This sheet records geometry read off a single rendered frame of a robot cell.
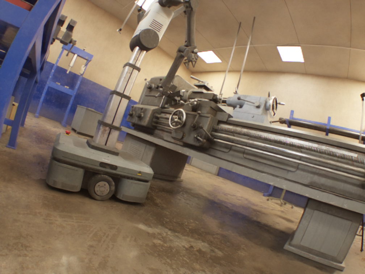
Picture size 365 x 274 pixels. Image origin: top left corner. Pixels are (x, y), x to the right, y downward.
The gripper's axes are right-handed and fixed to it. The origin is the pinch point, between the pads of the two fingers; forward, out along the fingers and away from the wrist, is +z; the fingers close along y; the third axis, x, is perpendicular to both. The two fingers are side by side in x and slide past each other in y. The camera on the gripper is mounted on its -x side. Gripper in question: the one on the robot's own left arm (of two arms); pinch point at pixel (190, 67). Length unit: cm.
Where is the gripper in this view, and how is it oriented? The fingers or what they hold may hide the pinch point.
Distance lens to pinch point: 188.4
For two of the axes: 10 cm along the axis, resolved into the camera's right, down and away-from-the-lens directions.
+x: -8.1, 2.2, -5.5
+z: 0.9, 9.6, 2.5
